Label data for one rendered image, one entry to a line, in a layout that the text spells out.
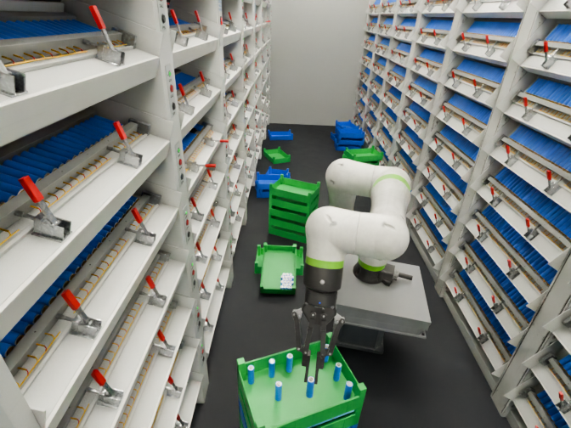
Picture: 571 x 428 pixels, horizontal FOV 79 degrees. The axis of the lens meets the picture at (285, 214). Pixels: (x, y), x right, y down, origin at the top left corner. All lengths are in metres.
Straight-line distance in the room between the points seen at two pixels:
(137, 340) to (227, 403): 0.81
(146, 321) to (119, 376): 0.15
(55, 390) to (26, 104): 0.39
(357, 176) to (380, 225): 0.42
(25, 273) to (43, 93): 0.22
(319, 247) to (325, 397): 0.47
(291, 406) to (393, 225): 0.57
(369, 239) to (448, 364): 1.25
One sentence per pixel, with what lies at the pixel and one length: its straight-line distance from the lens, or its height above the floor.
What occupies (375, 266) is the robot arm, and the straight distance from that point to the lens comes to 1.58.
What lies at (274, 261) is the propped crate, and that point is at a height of 0.08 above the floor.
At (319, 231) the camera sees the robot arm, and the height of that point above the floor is 0.98.
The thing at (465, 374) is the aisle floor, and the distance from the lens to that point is 1.95.
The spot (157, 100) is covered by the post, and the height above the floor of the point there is 1.21.
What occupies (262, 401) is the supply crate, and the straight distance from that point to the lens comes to 1.08.
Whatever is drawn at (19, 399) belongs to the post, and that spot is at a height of 1.00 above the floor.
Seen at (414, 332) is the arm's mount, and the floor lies 0.30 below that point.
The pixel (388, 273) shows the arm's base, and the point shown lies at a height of 0.43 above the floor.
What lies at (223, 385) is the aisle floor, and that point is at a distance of 1.70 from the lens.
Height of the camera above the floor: 1.40
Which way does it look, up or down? 30 degrees down
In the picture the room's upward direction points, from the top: 3 degrees clockwise
